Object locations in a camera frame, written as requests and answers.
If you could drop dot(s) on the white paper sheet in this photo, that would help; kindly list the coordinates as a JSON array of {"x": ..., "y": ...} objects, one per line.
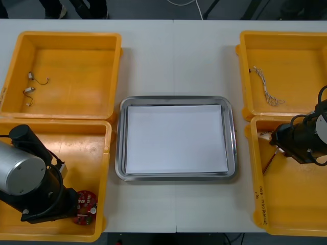
[{"x": 176, "y": 139}]

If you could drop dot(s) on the steel tray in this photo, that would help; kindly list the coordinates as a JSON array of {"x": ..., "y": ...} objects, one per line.
[{"x": 233, "y": 143}]

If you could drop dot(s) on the round red circuit board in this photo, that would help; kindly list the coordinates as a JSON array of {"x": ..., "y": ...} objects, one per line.
[{"x": 87, "y": 201}]

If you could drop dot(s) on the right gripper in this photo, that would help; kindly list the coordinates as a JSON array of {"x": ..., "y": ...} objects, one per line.
[{"x": 284, "y": 139}]

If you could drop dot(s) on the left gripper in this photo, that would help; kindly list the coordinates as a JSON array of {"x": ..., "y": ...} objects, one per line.
[{"x": 64, "y": 204}]

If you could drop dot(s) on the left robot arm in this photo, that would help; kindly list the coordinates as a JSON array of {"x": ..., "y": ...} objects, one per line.
[{"x": 20, "y": 168}]

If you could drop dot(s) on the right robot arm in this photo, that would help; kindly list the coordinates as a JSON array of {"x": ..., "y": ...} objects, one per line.
[{"x": 306, "y": 130}]

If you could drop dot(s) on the black stand leg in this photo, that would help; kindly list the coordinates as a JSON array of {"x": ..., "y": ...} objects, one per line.
[{"x": 212, "y": 7}]

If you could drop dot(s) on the yellow-orange plastic bin with handwriting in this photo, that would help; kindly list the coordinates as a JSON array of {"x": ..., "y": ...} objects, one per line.
[{"x": 286, "y": 199}]

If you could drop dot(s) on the person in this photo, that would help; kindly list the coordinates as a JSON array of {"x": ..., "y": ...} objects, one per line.
[{"x": 87, "y": 7}]

